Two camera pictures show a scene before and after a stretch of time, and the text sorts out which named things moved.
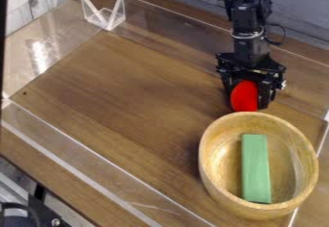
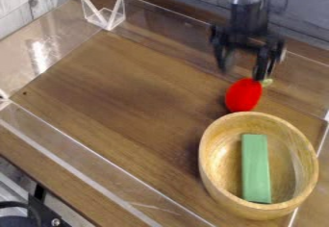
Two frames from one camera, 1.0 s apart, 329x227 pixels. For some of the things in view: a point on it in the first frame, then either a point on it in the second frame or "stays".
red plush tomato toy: x=246 y=95 stays
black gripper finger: x=228 y=83 -> x=223 y=47
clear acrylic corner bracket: x=105 y=17 stays
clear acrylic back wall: x=197 y=41 stays
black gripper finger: x=267 y=91 -> x=266 y=61
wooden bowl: x=294 y=164 stays
